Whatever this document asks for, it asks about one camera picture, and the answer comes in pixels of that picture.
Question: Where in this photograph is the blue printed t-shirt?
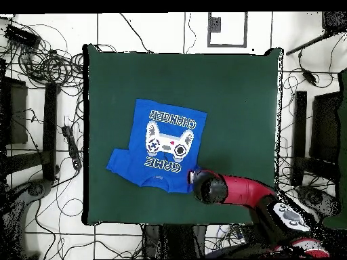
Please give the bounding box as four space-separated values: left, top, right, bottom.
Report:
106 98 209 194

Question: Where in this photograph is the dark flat panel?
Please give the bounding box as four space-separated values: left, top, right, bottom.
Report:
0 75 28 146
309 91 342 163

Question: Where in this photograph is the black upright bar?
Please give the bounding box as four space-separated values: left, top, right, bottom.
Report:
291 90 308 188
42 82 59 181

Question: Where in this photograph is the black stand leg with caster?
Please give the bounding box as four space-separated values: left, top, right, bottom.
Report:
296 185 342 217
0 178 52 259

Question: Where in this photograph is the dark green table cloth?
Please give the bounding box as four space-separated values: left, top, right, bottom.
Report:
82 44 284 226

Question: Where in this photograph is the black power strip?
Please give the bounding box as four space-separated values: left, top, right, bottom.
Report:
61 125 83 171

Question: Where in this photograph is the small dark box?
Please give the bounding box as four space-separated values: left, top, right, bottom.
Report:
209 16 222 33

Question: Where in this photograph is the black rod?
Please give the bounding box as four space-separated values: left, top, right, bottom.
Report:
285 30 330 56

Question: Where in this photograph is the black speckled block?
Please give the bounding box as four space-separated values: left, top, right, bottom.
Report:
321 11 347 35

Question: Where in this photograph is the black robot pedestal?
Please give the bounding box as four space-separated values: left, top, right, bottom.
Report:
142 224 208 259

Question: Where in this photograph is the black cable adapter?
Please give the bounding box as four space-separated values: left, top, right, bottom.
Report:
302 68 318 85

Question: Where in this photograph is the grey square frame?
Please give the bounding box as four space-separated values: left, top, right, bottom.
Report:
207 12 248 49

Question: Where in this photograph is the long black cable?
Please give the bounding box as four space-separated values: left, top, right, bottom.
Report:
119 12 155 54

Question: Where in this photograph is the tangled black cable coil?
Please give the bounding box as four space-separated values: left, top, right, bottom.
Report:
16 47 85 90

